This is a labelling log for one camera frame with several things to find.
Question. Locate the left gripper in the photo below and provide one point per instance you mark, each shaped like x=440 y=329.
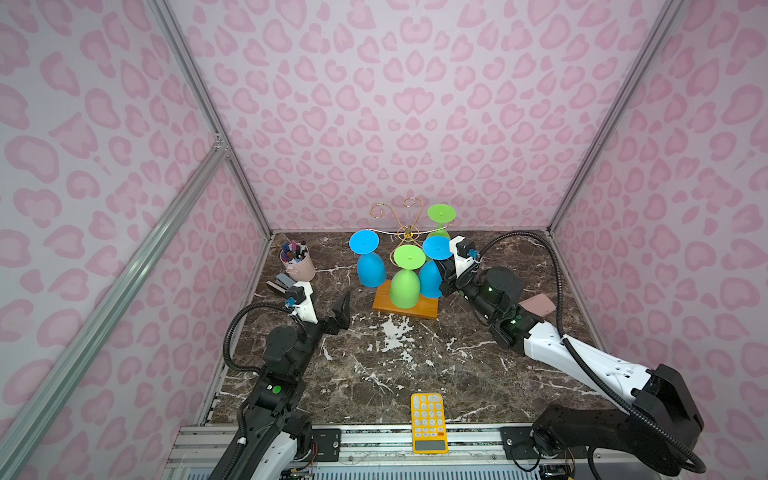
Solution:
x=342 y=320

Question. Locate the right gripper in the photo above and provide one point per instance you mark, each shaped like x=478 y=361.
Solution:
x=450 y=278

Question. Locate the blue wine glass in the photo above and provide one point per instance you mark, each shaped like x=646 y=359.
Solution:
x=370 y=266
x=436 y=248

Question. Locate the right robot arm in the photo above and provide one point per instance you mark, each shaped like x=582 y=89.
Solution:
x=653 y=415

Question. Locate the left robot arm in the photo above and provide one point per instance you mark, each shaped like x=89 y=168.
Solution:
x=271 y=432

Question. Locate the front green wine glass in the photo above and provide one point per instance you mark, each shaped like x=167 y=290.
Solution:
x=405 y=285

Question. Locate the green wine glass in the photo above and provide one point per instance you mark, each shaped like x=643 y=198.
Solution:
x=405 y=285
x=444 y=215

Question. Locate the back green wine glass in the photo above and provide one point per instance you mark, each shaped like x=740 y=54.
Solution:
x=444 y=215

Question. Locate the cream and blue stapler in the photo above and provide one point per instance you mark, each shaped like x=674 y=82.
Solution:
x=280 y=284

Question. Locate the pink metal pen bucket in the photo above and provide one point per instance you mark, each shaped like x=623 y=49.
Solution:
x=296 y=259

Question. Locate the pink case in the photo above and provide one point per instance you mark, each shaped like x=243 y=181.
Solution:
x=539 y=305

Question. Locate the yellow calculator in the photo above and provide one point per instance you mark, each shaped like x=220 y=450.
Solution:
x=428 y=424

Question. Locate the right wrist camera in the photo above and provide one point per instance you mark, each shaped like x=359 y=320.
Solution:
x=463 y=251

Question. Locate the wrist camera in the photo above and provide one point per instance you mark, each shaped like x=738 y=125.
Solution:
x=463 y=251
x=299 y=302

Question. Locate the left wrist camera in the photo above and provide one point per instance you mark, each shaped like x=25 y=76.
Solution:
x=299 y=302

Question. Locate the gold wire glass rack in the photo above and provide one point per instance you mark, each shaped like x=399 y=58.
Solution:
x=407 y=230

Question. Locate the aluminium front rail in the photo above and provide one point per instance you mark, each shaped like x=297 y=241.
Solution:
x=465 y=451

